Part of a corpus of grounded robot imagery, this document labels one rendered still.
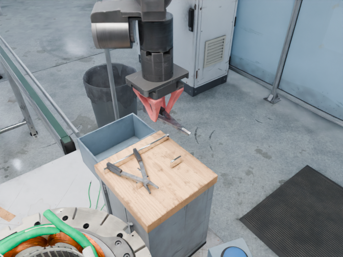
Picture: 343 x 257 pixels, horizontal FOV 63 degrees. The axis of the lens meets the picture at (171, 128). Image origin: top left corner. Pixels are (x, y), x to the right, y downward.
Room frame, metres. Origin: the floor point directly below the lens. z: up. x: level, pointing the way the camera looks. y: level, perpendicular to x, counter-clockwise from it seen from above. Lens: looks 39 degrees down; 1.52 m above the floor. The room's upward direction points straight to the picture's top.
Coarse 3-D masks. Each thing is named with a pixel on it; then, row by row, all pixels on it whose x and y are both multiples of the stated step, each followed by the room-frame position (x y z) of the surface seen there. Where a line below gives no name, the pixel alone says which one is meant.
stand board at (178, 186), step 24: (144, 144) 0.50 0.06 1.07; (168, 144) 0.50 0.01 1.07; (96, 168) 0.42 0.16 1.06; (120, 168) 0.42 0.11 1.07; (144, 168) 0.42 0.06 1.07; (168, 168) 0.42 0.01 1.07; (192, 168) 0.42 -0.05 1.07; (120, 192) 0.36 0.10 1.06; (144, 192) 0.36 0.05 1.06; (168, 192) 0.36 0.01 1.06; (192, 192) 0.36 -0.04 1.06; (144, 216) 0.30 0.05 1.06; (168, 216) 0.31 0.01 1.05
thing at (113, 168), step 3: (108, 162) 0.41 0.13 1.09; (108, 165) 0.40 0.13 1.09; (111, 165) 0.40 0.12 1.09; (114, 165) 0.40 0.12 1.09; (108, 168) 0.41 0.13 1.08; (111, 168) 0.40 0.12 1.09; (114, 168) 0.39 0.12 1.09; (117, 168) 0.39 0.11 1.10; (114, 171) 0.39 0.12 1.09; (117, 171) 0.39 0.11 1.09; (120, 171) 0.39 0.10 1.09; (117, 174) 0.39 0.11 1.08
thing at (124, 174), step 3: (123, 171) 0.39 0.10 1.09; (120, 174) 0.38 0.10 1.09; (123, 174) 0.38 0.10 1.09; (126, 174) 0.38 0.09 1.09; (129, 174) 0.38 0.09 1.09; (132, 174) 0.38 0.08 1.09; (129, 177) 0.38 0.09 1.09; (132, 177) 0.37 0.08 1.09; (135, 177) 0.37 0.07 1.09; (138, 177) 0.37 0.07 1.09; (135, 180) 0.37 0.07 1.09; (138, 180) 0.37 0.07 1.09; (141, 180) 0.37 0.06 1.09; (141, 183) 0.36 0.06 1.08
